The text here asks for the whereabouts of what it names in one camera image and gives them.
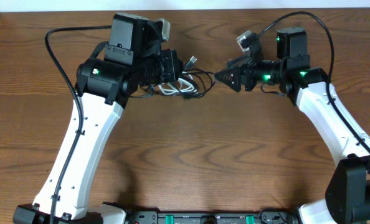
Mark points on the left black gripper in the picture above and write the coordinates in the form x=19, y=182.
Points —
x=175, y=68

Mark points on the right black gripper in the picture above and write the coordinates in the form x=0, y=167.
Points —
x=246, y=70

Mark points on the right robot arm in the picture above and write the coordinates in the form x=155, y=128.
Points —
x=347, y=197

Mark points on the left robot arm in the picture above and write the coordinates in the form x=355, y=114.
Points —
x=131, y=58

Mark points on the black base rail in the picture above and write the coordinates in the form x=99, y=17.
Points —
x=266, y=216

